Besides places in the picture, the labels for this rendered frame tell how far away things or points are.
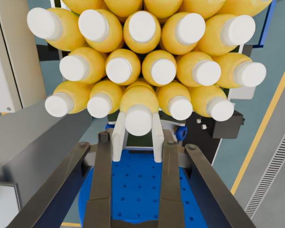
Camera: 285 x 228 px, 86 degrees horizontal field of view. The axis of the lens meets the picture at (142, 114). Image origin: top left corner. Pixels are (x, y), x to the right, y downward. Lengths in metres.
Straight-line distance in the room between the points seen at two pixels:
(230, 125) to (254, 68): 0.19
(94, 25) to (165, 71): 0.12
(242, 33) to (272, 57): 1.45
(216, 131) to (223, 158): 1.48
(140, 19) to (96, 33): 0.07
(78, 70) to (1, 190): 0.48
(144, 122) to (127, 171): 0.20
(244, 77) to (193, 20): 0.12
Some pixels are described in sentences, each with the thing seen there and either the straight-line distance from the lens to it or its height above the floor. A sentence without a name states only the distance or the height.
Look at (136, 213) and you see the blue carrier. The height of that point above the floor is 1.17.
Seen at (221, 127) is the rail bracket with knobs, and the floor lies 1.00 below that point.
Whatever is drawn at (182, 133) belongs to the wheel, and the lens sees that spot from 0.43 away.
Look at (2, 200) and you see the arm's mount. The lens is 0.68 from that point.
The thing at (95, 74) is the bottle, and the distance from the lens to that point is 0.30.
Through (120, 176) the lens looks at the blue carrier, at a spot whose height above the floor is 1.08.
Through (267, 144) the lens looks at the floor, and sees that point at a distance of 2.06.
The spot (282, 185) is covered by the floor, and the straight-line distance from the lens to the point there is 2.55.
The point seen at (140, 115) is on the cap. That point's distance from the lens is 0.20.
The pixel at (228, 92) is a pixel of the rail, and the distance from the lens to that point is 0.44.
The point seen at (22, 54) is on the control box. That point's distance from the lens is 0.38.
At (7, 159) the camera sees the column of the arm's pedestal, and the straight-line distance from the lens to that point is 0.72.
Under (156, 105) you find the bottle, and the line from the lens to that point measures 0.25.
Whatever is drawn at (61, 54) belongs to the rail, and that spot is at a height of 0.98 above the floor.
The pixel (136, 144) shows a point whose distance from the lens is 0.36.
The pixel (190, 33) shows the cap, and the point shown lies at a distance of 0.26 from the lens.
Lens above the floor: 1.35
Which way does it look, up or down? 69 degrees down
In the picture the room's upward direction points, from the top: 180 degrees clockwise
